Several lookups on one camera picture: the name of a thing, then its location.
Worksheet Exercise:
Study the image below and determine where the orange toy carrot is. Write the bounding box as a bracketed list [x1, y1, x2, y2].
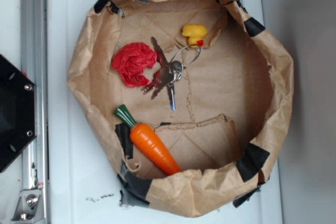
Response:
[113, 104, 182, 175]

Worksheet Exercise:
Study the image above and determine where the white tray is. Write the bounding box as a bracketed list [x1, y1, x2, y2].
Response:
[47, 0, 282, 223]

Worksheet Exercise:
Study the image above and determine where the brown paper bag bin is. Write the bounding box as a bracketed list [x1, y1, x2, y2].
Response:
[68, 0, 293, 217]

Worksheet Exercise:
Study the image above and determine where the aluminium rail frame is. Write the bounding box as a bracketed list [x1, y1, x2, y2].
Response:
[11, 0, 50, 223]

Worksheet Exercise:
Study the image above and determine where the red crumpled paper ball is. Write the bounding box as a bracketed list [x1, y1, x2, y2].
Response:
[111, 42, 157, 88]

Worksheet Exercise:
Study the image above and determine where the yellow rubber duck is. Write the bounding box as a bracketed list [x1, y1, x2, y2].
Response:
[182, 24, 207, 48]

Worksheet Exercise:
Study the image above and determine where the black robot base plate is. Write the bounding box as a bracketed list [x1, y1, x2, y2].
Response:
[1, 56, 36, 172]

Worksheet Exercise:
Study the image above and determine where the silver key bunch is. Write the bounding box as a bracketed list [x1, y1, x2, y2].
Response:
[141, 37, 201, 111]

